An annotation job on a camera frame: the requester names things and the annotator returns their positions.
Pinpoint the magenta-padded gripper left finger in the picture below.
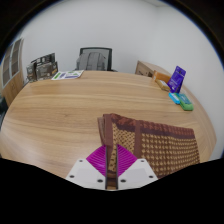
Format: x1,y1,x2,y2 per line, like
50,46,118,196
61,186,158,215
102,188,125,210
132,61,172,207
65,144,108,191

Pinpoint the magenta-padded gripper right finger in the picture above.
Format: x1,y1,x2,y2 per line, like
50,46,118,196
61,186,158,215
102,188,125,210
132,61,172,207
116,144,159,191

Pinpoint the brown patterned towel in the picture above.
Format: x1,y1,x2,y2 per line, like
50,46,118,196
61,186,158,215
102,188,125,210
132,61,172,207
97,113,201,191

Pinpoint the small blue box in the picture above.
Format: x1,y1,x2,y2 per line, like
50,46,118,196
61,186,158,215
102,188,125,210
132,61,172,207
168,92,182,106

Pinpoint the small tan box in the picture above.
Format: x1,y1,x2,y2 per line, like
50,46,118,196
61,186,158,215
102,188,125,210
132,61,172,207
156,79,171,92

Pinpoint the green box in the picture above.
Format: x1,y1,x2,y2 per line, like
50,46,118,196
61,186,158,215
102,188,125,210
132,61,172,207
177,93,195,112

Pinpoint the orange box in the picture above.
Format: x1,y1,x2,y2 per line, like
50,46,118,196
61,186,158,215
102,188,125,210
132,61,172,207
152,70,172,84

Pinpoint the white and green leaflet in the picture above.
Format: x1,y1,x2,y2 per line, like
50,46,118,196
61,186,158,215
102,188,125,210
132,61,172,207
50,69,85,81

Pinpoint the low wooden sideboard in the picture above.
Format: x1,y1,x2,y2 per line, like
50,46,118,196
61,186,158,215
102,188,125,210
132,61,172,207
134,60,173,79

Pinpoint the purple standing package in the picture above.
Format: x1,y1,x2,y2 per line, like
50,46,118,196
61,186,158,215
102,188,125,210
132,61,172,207
167,65,187,94

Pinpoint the grey backpack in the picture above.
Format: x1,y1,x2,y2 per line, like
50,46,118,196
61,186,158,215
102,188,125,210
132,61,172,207
75,52,108,71

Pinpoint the black mesh office chair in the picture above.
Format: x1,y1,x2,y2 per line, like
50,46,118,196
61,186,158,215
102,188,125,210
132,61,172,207
74,46,118,72

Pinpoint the large dark printed carton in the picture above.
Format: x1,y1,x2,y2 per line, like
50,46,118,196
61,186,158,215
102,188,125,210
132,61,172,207
33,52,59,82

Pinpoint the black padded office chair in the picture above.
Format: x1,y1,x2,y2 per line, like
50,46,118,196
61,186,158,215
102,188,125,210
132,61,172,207
0,98,8,129

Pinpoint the small dark printed carton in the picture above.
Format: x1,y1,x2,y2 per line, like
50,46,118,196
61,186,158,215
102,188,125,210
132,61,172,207
25,61,38,84

